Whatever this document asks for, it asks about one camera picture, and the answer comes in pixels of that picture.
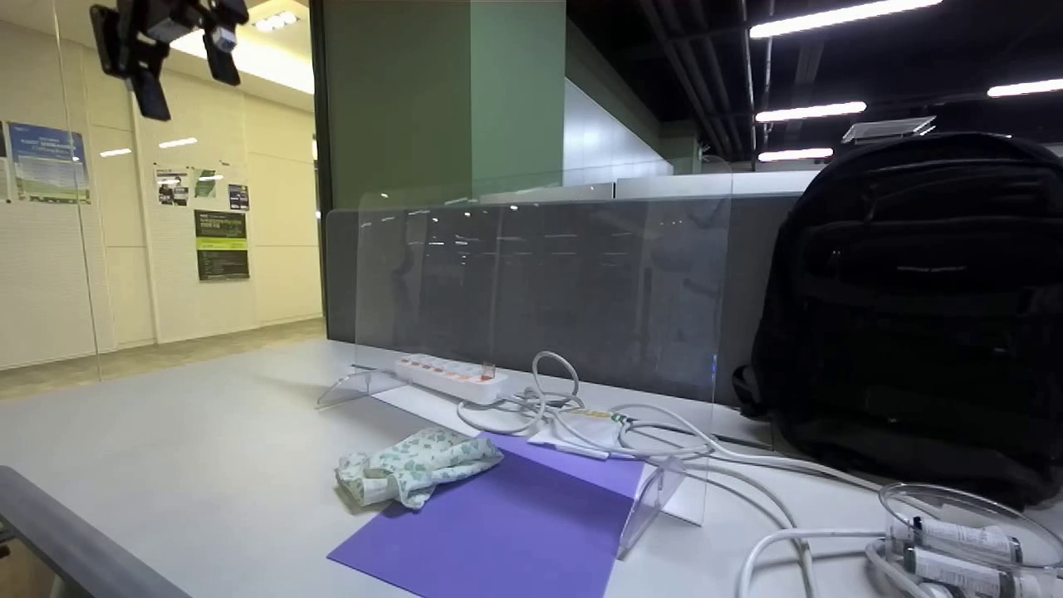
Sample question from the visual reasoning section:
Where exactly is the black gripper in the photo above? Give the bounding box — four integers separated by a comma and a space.
113, 0, 252, 123

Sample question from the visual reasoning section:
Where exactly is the pale green patterned cloth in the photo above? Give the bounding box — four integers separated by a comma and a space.
332, 426, 506, 515

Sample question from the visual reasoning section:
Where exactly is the recessed ceiling light panel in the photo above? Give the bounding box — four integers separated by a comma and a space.
162, 0, 320, 99

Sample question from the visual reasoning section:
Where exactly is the green pillar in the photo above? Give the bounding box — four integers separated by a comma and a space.
309, 0, 568, 216

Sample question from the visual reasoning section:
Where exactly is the white power strip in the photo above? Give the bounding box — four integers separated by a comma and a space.
388, 353, 511, 407

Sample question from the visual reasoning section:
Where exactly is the clear acrylic screen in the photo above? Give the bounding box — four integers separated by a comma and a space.
316, 195, 737, 562

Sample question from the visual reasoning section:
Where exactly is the purple mat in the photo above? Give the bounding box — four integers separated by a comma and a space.
324, 433, 648, 598

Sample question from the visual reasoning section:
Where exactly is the grey partition panel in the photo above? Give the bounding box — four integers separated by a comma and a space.
320, 170, 823, 407

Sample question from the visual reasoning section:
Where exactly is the fluorescent ceiling light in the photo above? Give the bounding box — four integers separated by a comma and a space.
753, 142, 836, 167
982, 74, 1063, 102
753, 99, 870, 126
748, 0, 945, 43

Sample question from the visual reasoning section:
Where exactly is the black backpack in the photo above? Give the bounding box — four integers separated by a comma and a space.
730, 126, 1063, 507

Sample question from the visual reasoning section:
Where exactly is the white plug adapter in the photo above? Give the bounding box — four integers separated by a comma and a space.
882, 515, 1029, 565
859, 544, 1063, 598

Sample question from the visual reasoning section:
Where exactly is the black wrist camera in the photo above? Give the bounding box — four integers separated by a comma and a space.
87, 0, 132, 78

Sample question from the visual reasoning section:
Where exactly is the blue wall poster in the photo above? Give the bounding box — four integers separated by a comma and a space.
2, 120, 91, 206

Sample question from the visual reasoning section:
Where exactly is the dark green wall poster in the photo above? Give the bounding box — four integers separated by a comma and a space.
193, 206, 252, 284

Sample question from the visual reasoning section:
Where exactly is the white power strip cord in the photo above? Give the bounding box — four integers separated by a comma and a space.
451, 350, 585, 442

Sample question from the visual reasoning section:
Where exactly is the long white cable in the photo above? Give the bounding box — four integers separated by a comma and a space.
551, 398, 891, 534

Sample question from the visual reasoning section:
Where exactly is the white curved cable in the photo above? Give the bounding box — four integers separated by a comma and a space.
733, 526, 891, 598

